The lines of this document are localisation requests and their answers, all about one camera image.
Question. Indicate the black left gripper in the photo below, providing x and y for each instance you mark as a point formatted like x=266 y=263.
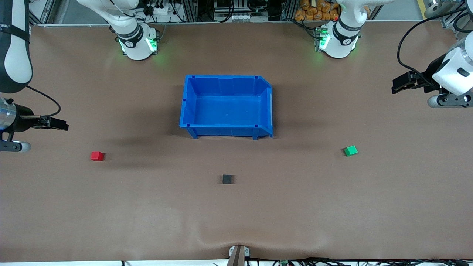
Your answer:
x=431 y=74

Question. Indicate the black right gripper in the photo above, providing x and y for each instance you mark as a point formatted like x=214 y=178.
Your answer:
x=23 y=118

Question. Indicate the red cube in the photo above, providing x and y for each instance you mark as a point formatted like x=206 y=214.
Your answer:
x=97 y=156

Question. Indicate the green cube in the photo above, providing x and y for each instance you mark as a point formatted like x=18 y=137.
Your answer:
x=350 y=150

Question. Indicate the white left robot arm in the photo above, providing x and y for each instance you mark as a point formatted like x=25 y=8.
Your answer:
x=343 y=40

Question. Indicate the black cube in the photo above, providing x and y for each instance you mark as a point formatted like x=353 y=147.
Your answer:
x=227 y=179

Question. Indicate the orange snack packets pile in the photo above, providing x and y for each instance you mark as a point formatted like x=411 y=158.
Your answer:
x=314 y=11

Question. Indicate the white power strip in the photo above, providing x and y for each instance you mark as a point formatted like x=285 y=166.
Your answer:
x=162 y=10

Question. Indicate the blue plastic storage bin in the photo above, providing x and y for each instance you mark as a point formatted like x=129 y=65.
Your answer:
x=227 y=111

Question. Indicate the white terminal block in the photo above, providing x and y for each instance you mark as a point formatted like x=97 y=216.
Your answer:
x=244 y=17

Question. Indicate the aluminium frame profile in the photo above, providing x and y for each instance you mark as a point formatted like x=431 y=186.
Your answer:
x=452 y=22

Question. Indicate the aluminium frame strut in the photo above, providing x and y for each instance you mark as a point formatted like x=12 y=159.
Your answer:
x=50 y=11

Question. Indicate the metal table edge rail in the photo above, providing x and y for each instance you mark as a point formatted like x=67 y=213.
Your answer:
x=240 y=23

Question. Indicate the brown camera mount pole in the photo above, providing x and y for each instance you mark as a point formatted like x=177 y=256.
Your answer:
x=236 y=258

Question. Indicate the grey metal clamp bracket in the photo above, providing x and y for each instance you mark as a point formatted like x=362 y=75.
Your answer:
x=247 y=252

